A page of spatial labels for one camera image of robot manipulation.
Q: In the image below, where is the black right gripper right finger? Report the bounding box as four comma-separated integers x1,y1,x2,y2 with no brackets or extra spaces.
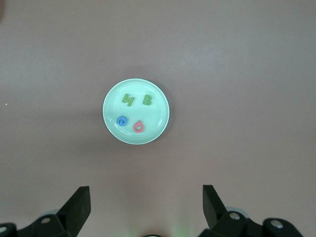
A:
197,184,304,237

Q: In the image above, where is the green plate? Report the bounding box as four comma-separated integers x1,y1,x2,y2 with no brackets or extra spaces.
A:
102,78,170,145

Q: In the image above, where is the green letter N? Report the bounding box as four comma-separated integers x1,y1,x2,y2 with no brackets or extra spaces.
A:
121,93,136,107

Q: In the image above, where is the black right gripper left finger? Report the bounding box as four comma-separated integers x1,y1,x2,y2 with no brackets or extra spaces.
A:
0,186,91,237

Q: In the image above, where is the brown table mat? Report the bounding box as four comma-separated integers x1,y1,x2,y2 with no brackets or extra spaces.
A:
0,0,316,237

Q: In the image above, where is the red letter Q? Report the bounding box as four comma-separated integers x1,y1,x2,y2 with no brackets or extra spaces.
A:
132,120,145,133

